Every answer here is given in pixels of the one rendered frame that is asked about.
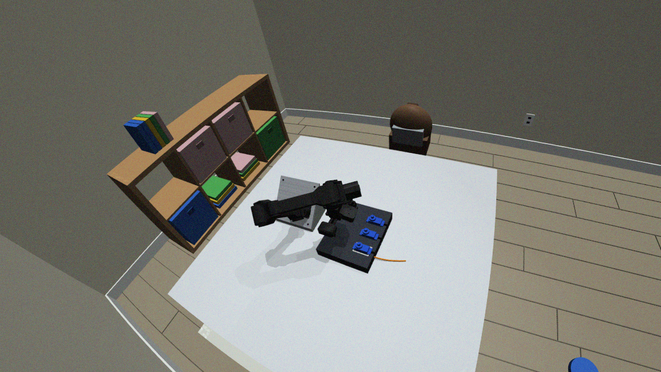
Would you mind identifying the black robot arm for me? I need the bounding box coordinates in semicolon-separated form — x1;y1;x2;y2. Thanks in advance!
250;180;362;227

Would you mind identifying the blue micro servo with orange cable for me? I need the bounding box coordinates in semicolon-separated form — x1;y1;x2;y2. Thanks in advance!
352;242;406;262

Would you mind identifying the dark grey flat panel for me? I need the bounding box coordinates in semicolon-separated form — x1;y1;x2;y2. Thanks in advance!
316;203;392;274

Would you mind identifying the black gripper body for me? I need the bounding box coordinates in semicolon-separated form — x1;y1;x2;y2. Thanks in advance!
317;204;342;238

